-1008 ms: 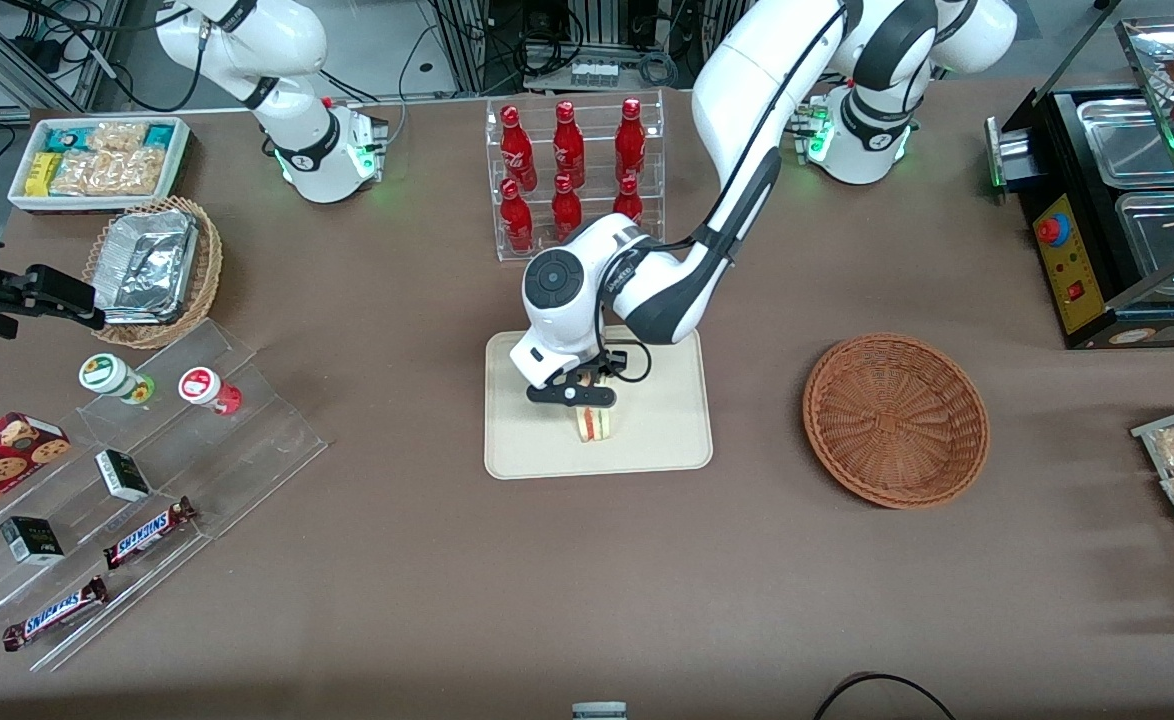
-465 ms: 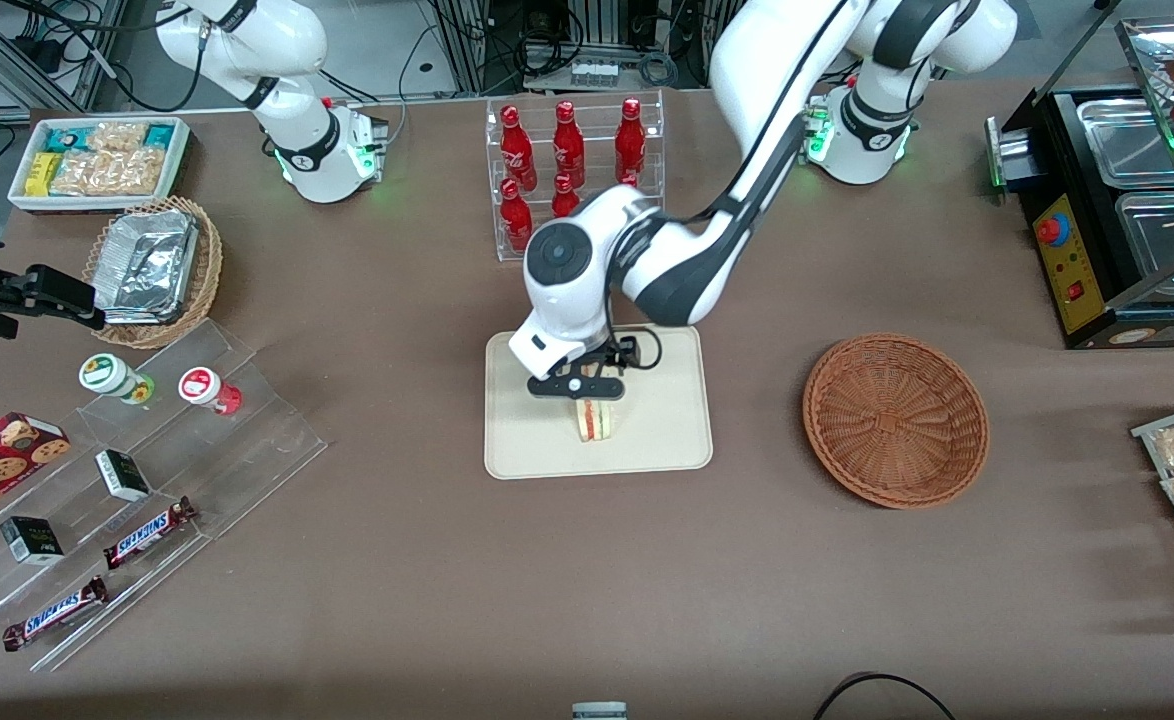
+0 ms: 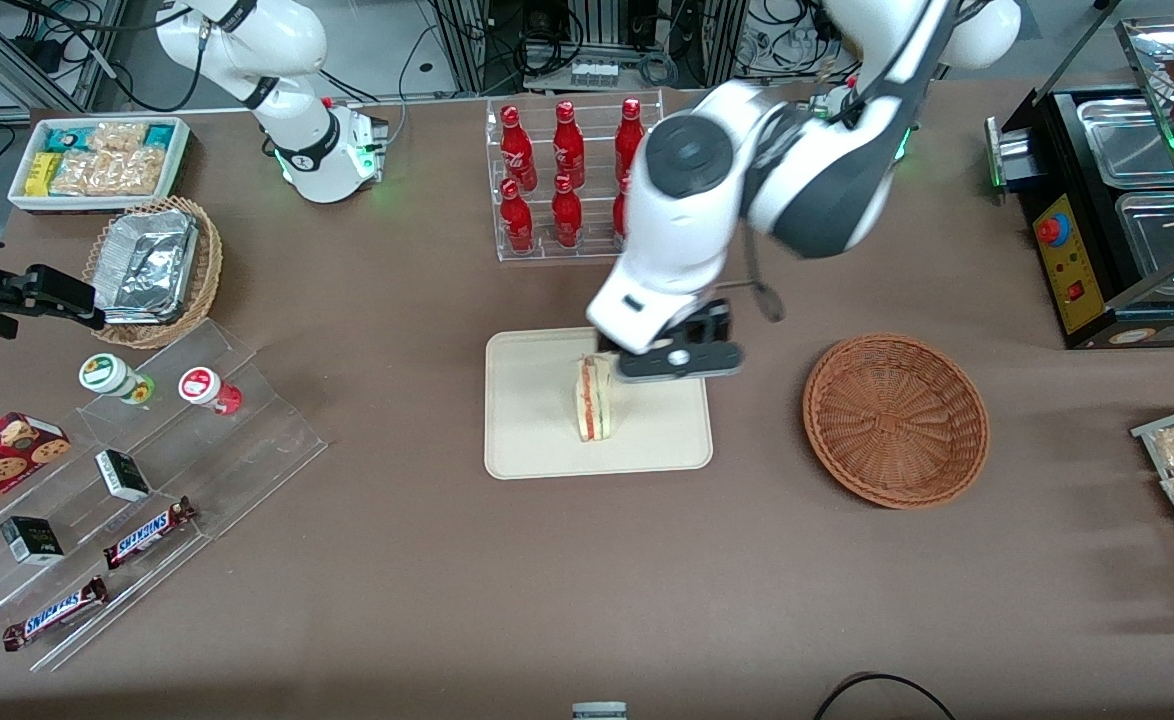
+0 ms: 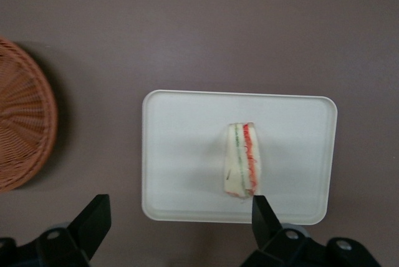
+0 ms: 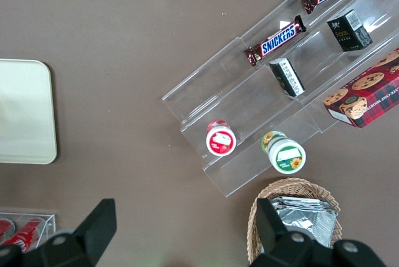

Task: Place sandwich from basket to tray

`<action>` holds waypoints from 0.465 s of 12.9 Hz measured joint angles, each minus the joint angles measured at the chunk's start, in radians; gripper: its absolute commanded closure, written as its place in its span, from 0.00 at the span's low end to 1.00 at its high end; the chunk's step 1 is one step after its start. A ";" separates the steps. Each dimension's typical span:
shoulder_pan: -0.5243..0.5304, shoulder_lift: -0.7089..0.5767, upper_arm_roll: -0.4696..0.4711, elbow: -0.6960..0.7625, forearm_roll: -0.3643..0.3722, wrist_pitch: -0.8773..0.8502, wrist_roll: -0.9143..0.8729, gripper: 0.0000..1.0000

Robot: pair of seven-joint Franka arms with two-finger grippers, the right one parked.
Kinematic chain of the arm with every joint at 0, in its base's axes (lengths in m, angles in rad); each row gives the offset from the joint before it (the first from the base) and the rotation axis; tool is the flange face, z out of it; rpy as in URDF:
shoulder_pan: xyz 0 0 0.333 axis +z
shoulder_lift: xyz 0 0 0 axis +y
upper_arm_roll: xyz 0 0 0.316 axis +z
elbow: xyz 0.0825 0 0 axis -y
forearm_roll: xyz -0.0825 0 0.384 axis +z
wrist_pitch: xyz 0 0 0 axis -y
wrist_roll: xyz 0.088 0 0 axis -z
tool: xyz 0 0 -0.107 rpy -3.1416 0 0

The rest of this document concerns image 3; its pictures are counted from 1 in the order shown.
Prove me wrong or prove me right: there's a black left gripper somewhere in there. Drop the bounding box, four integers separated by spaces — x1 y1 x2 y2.
647 298 734 351

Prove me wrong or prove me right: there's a triangle sandwich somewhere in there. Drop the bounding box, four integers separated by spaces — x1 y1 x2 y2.
574 353 616 444

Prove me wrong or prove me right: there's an oval wicker basket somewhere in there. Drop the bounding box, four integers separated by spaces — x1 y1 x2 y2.
82 195 224 351

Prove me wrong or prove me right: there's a cream plastic tray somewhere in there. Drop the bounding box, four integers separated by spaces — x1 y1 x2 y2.
484 321 715 482

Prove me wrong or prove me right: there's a round brown wicker basket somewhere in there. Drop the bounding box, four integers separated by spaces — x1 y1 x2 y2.
802 332 991 511

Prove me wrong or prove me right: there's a green lid cup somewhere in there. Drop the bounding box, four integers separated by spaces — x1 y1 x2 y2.
79 353 156 406

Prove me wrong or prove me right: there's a stack of foil trays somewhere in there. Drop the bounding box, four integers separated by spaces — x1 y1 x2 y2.
92 210 198 324

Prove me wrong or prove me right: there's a white snack bin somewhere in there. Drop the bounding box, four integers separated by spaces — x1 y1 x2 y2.
7 116 192 215

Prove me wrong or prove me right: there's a yellow snack pack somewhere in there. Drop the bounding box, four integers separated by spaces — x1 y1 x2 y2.
25 152 63 198

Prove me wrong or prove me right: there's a red cola bottle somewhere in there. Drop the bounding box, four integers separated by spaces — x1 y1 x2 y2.
552 100 586 189
612 174 636 247
500 105 538 191
551 174 584 249
500 178 535 254
615 98 646 181

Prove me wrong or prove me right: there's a clear cracker bag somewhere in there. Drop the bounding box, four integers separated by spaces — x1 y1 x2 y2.
52 150 166 197
87 122 148 156

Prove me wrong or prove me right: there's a red lid cup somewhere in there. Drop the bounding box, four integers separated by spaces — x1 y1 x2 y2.
178 367 244 417

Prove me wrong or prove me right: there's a clear acrylic bottle rack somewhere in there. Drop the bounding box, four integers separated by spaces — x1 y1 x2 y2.
485 90 666 263

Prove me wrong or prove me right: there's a small black box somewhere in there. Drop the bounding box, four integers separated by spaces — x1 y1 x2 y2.
95 449 152 503
0 516 65 566

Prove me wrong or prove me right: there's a clear acrylic stepped display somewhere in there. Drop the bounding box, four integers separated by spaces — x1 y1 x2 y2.
0 318 329 673

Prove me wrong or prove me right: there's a snickers bar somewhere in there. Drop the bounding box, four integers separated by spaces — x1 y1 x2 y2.
102 497 198 571
2 576 109 653

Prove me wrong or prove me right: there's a metal equipment rack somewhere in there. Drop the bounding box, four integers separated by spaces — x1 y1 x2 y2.
427 0 748 96

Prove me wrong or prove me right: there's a black hot food case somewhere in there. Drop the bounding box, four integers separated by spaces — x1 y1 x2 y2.
987 15 1174 351

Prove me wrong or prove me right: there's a stainless steel pan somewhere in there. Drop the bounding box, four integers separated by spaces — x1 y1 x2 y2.
1115 190 1174 293
1075 98 1174 189

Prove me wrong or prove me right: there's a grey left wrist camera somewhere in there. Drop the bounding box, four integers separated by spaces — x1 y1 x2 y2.
615 343 745 386

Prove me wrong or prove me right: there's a black floor cable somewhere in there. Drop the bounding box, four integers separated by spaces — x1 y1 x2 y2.
812 672 958 720

